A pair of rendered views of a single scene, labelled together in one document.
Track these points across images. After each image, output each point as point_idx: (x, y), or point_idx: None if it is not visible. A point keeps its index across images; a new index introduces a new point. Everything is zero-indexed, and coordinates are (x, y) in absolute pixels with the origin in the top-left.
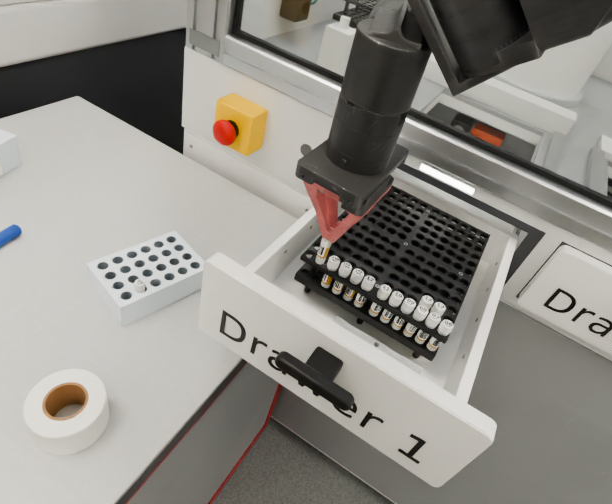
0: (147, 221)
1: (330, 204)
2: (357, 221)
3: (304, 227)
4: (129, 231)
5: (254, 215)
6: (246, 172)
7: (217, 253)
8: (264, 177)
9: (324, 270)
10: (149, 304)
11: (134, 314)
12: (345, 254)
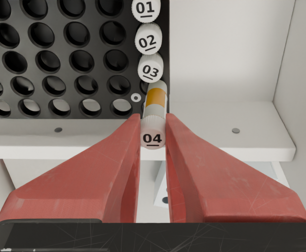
0: (144, 216)
1: (136, 204)
2: (247, 164)
3: (85, 142)
4: (167, 217)
5: (38, 160)
6: None
7: None
8: None
9: (169, 68)
10: (244, 161)
11: (259, 161)
12: (95, 58)
